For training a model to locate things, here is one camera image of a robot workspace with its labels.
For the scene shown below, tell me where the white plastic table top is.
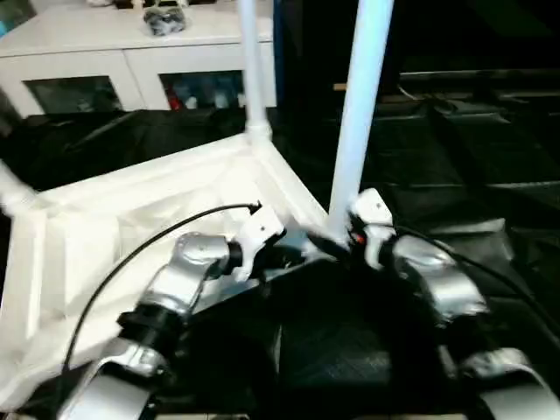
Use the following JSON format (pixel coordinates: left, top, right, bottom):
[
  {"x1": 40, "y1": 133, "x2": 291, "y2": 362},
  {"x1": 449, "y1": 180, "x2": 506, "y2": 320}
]
[{"x1": 0, "y1": 130, "x2": 347, "y2": 415}]

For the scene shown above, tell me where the black glossy mat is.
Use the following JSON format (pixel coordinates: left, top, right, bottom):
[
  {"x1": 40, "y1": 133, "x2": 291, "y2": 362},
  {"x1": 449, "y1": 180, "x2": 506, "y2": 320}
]
[{"x1": 0, "y1": 85, "x2": 560, "y2": 417}]

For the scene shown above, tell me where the long black bar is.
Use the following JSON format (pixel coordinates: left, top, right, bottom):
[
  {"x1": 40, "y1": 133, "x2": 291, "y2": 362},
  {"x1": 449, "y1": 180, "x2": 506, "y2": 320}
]
[{"x1": 400, "y1": 68, "x2": 560, "y2": 82}]

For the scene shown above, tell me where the bag of black parts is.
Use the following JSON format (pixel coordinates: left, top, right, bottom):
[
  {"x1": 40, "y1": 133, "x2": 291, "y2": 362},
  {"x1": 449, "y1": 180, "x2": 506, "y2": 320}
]
[{"x1": 143, "y1": 6, "x2": 187, "y2": 36}]

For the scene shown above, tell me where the white sideboard cabinet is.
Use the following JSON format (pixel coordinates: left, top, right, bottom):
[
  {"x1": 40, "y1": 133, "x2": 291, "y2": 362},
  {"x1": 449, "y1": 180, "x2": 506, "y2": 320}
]
[{"x1": 0, "y1": 6, "x2": 277, "y2": 117}]

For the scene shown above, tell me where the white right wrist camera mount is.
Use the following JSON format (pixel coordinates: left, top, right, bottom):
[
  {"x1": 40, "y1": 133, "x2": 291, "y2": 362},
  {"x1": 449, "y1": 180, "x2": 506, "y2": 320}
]
[{"x1": 349, "y1": 187, "x2": 397, "y2": 270}]

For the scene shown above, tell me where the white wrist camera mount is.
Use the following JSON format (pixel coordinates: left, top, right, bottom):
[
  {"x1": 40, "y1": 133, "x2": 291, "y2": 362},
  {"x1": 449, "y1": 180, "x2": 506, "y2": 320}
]
[
  {"x1": 349, "y1": 187, "x2": 397, "y2": 270},
  {"x1": 231, "y1": 205, "x2": 288, "y2": 281}
]

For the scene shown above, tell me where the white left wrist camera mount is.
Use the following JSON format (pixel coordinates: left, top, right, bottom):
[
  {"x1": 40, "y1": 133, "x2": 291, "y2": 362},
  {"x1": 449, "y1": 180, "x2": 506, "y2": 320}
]
[{"x1": 231, "y1": 205, "x2": 288, "y2": 281}]

